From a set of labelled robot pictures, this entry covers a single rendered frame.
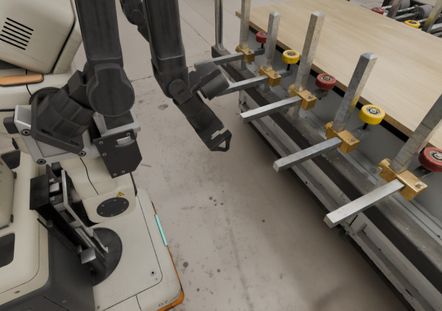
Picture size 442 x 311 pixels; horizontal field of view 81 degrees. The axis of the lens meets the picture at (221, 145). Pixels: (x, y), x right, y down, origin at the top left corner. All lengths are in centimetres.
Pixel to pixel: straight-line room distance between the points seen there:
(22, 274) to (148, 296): 57
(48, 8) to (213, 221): 140
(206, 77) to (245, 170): 142
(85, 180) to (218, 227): 101
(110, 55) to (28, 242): 62
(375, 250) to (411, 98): 80
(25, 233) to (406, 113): 131
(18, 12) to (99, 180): 47
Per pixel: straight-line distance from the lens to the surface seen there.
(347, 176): 113
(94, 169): 87
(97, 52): 49
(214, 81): 59
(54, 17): 62
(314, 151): 100
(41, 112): 55
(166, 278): 131
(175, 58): 51
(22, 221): 98
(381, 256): 165
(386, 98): 123
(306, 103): 117
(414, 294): 165
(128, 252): 139
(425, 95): 134
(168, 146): 213
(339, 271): 172
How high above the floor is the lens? 151
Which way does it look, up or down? 46 degrees down
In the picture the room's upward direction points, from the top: straight up
